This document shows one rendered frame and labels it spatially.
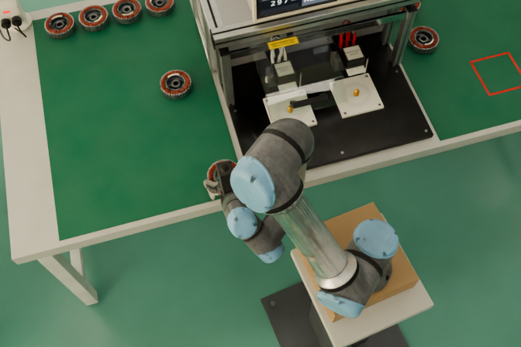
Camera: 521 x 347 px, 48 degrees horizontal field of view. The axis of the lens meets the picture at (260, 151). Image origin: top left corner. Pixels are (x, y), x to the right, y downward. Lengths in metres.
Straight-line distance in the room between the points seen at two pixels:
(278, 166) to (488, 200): 1.77
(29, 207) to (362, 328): 1.11
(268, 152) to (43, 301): 1.69
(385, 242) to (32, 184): 1.17
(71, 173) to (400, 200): 1.49
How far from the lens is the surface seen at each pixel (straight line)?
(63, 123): 2.15
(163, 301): 2.60
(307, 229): 1.35
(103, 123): 2.11
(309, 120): 2.00
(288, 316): 2.53
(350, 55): 2.00
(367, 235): 1.54
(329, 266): 1.43
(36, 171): 2.09
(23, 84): 2.31
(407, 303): 1.83
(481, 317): 2.69
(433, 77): 2.22
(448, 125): 2.12
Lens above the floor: 2.48
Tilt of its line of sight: 61 degrees down
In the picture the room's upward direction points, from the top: 2 degrees counter-clockwise
